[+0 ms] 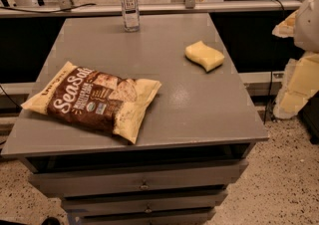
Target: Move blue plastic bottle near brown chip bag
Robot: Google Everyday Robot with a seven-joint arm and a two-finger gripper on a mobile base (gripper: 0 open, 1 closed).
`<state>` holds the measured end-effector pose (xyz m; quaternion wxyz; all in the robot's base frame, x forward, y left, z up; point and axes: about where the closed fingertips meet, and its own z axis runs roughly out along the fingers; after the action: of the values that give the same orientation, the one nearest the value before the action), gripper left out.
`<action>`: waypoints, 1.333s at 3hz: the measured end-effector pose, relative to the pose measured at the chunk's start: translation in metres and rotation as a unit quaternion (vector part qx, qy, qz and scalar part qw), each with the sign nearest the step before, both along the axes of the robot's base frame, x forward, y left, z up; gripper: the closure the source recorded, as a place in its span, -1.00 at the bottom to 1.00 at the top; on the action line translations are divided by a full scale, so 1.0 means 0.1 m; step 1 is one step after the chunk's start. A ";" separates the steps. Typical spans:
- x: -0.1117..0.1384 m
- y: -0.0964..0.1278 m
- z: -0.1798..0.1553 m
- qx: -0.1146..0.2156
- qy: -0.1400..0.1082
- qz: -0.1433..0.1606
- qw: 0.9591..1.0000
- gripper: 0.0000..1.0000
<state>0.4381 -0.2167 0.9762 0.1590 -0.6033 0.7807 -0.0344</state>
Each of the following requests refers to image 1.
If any top grey drawer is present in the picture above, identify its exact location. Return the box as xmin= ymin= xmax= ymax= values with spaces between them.
xmin=29 ymin=159 xmax=248 ymax=198

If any middle grey drawer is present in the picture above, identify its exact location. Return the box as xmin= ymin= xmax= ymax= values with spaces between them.
xmin=63 ymin=188 xmax=227 ymax=217

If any grey metal rail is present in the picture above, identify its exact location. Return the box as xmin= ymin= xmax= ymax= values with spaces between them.
xmin=0 ymin=0 xmax=301 ymax=18

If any bottom grey drawer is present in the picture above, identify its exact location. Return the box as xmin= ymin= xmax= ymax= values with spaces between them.
xmin=69 ymin=207 xmax=215 ymax=225

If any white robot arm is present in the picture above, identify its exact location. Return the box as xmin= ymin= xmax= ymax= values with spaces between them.
xmin=272 ymin=0 xmax=319 ymax=119

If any grey drawer cabinet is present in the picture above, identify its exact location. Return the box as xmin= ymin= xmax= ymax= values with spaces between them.
xmin=2 ymin=14 xmax=267 ymax=225

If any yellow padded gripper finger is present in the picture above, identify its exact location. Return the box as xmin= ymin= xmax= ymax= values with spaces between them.
xmin=273 ymin=52 xmax=319 ymax=119
xmin=272 ymin=11 xmax=297 ymax=38

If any black cable on rail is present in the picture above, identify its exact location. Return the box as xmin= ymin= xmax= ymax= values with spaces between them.
xmin=0 ymin=2 xmax=98 ymax=14

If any clear plastic water bottle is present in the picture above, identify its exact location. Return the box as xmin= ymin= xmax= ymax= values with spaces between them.
xmin=121 ymin=0 xmax=140 ymax=32

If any yellow sponge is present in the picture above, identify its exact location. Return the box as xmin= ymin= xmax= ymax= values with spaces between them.
xmin=185 ymin=41 xmax=224 ymax=73

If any grey drawer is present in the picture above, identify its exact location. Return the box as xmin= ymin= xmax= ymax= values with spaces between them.
xmin=63 ymin=188 xmax=227 ymax=217
xmin=29 ymin=159 xmax=248 ymax=198
xmin=69 ymin=207 xmax=215 ymax=225

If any brown sea salt chip bag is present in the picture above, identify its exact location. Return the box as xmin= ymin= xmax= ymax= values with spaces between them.
xmin=22 ymin=62 xmax=161 ymax=143

